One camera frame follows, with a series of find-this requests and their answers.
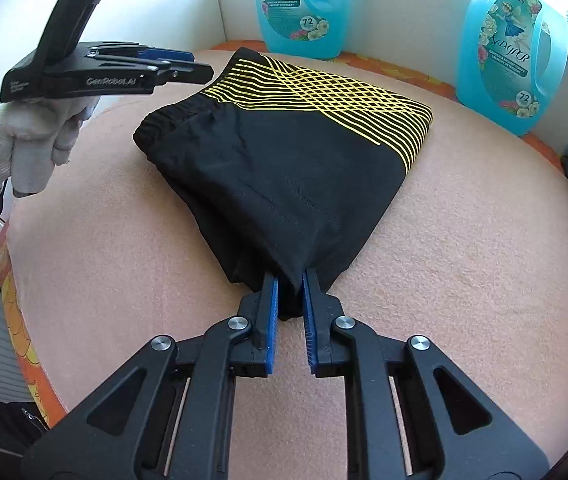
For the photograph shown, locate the person's left hand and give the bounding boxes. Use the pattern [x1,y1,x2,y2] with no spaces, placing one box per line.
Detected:
[0,92,102,206]

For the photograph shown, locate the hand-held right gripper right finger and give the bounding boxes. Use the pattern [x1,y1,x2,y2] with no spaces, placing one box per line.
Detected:
[301,267,551,480]

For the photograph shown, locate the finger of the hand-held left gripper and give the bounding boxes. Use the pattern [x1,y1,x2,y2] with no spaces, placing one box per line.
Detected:
[149,60,215,87]
[88,44,195,67]

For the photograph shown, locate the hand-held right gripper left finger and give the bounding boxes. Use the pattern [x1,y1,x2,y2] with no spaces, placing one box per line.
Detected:
[21,272,281,480]

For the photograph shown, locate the beige blanket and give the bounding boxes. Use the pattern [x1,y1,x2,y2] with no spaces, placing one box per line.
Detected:
[6,47,568,480]

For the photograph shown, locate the blue detergent bottle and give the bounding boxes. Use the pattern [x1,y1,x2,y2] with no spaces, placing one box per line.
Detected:
[254,0,352,60]
[456,0,568,137]

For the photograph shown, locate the black pants with yellow stripes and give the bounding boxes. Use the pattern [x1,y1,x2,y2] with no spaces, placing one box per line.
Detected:
[132,47,436,318]

